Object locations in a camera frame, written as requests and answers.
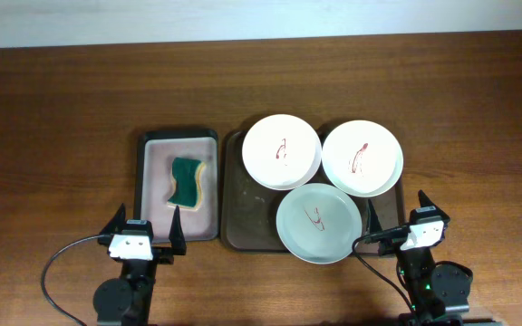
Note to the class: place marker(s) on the green yellow sponge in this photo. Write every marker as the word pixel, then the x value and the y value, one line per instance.
pixel 186 174

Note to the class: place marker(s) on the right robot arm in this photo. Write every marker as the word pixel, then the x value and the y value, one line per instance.
pixel 437 292

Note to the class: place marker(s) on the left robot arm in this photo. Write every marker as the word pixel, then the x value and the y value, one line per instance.
pixel 126 299

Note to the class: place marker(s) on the small black sponge tray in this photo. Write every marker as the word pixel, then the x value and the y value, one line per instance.
pixel 155 183

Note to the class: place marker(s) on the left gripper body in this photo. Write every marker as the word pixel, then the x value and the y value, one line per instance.
pixel 162 256

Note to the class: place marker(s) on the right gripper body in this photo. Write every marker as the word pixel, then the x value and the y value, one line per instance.
pixel 391 245

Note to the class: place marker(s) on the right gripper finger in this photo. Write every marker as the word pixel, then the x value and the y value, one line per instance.
pixel 426 205
pixel 373 222

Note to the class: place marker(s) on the pale green front plate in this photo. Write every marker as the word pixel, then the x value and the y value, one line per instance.
pixel 318 223

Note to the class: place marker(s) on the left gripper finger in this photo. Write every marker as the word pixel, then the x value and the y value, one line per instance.
pixel 176 235
pixel 115 223

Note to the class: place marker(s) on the white plate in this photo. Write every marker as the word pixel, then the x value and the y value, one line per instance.
pixel 362 158
pixel 281 152

